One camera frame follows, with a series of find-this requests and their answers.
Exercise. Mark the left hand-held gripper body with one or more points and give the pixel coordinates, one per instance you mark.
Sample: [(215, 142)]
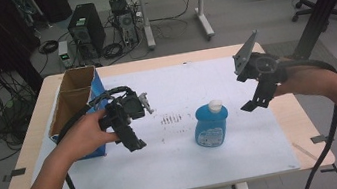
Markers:
[(126, 106)]

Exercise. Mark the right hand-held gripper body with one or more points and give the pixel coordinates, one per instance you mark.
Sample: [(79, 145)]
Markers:
[(263, 66)]

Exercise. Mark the blue bottle with white cap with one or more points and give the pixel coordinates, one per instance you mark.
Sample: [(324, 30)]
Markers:
[(210, 125)]

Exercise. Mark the blue cardboard box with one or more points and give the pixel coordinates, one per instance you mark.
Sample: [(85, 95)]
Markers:
[(73, 102)]

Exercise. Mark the person's right hand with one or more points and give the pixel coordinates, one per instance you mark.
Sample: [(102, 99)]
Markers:
[(306, 80)]

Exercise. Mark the person's left hand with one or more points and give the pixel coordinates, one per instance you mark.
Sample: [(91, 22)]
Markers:
[(85, 137)]

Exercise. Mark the white table sheet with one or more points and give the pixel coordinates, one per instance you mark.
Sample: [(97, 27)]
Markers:
[(180, 166)]

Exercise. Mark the black office chair base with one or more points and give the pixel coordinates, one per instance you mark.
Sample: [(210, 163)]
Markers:
[(319, 9)]

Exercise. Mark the white power supply unit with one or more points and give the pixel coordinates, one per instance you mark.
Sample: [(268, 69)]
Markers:
[(64, 54)]

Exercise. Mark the large black computer tower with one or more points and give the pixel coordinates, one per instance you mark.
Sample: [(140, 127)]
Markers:
[(86, 31)]

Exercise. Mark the small black computer tower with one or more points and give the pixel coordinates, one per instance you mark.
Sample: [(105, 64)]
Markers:
[(125, 20)]

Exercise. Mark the black tape strip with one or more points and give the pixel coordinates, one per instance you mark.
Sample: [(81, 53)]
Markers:
[(15, 173)]

